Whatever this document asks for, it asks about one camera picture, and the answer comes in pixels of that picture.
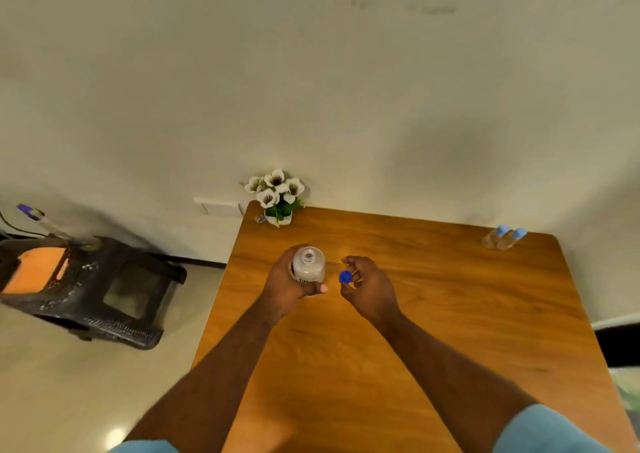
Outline wooden table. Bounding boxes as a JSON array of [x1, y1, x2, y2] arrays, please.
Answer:
[[191, 201, 638, 453]]

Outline person's left hand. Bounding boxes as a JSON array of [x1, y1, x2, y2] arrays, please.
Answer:
[[260, 244, 329, 324]]

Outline person's left forearm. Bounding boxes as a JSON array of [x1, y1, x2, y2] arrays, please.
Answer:
[[124, 302, 281, 448]]

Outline person's right forearm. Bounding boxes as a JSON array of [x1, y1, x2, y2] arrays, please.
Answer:
[[377, 311, 541, 453]]

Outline small bottle with blue cap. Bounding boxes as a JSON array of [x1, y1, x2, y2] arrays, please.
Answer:
[[496, 228, 528, 251], [481, 225, 510, 249]]

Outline clear plastic water bottle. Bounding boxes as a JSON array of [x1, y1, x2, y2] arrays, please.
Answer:
[[291, 246, 326, 284]]

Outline person's right hand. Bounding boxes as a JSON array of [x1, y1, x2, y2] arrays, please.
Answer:
[[340, 255, 402, 324]]

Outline white wall socket plate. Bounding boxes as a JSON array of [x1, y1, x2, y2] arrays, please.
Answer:
[[193, 197, 247, 218]]

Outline white flowers in white pot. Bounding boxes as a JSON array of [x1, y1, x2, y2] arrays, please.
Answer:
[[243, 168, 306, 227]]

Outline light blue left sleeve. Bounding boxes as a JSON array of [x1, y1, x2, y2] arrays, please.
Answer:
[[107, 440, 180, 453]]

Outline light blue sleeve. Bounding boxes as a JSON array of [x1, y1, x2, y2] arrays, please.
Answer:
[[107, 440, 180, 453], [492, 404, 615, 453]]

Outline black and white chair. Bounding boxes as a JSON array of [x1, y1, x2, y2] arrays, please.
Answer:
[[591, 313, 640, 368]]

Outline light blue right sleeve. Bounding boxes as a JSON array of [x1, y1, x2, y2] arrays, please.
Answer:
[[492, 404, 615, 453]]

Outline dark plastic stool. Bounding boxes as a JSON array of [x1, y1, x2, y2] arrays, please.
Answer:
[[0, 236, 188, 351]]

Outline black cable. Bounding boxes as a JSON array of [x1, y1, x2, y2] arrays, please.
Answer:
[[0, 208, 51, 239]]

